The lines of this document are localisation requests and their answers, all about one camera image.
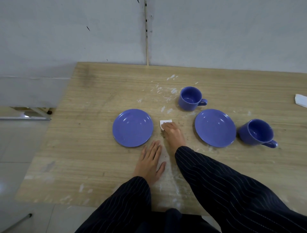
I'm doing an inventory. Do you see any person's right hand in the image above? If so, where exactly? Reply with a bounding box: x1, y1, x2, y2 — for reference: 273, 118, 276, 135
161, 122, 186, 154

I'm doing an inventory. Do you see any person's left hand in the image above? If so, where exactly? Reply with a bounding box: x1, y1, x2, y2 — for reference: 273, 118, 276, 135
133, 140, 166, 187

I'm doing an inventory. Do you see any white tissue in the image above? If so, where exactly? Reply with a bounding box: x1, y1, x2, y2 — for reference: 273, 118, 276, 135
160, 119, 173, 132

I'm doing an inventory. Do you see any person's right forearm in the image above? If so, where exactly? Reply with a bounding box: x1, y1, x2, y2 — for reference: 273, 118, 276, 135
174, 146, 307, 233

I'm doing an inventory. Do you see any person's left forearm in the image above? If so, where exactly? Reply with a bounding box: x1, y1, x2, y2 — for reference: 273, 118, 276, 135
75, 176, 152, 233

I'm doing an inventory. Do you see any blue ceramic plate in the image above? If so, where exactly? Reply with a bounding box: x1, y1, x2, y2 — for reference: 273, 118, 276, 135
112, 109, 154, 148
194, 109, 237, 148

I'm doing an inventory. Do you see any blue ceramic cup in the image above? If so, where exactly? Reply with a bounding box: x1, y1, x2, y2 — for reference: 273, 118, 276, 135
238, 119, 279, 149
178, 86, 208, 111

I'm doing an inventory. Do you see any person's dark garment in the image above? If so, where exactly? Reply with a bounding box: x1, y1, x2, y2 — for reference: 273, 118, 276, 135
134, 208, 221, 233

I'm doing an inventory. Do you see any white paper piece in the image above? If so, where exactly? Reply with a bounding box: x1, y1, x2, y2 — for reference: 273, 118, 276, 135
295, 94, 307, 108

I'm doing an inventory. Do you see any grey metal rod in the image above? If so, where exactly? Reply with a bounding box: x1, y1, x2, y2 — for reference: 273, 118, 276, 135
0, 213, 32, 233

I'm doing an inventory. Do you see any grey metal frame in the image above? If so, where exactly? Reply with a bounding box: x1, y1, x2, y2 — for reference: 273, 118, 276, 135
0, 107, 53, 121

